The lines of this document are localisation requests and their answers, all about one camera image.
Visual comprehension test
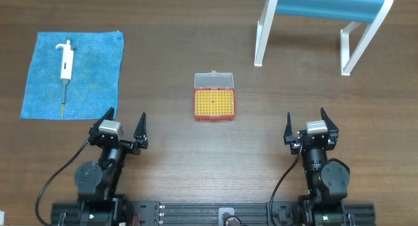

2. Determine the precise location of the blue cloth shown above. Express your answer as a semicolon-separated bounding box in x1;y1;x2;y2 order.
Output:
20;31;125;121

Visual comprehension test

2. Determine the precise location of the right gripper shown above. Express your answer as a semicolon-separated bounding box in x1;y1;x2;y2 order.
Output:
283;107;340;154

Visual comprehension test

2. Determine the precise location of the mounting rail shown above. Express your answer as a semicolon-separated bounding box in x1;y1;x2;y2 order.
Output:
50;201;376;226

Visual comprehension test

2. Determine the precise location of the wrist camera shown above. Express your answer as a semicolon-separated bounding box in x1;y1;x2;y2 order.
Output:
306;120;329;135
97;119;124;138

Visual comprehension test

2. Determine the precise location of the black cable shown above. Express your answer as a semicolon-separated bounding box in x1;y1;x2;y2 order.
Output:
269;142;304;226
35;139;91;226

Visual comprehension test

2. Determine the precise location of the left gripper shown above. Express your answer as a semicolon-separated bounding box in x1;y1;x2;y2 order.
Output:
88;107;149;155

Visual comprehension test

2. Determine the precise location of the white and blue stand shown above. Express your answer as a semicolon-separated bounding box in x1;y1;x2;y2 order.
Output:
253;0;394;76

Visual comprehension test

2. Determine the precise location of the red and yellow tip box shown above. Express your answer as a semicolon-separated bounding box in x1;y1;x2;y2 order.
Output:
193;71;236;122

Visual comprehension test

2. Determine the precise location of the white pipette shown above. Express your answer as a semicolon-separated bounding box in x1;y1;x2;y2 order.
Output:
54;39;76;120

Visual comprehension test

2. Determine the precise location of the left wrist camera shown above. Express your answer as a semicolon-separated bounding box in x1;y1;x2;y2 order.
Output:
97;119;124;138

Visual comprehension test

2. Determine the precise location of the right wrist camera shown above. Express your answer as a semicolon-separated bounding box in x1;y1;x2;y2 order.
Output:
306;120;329;135

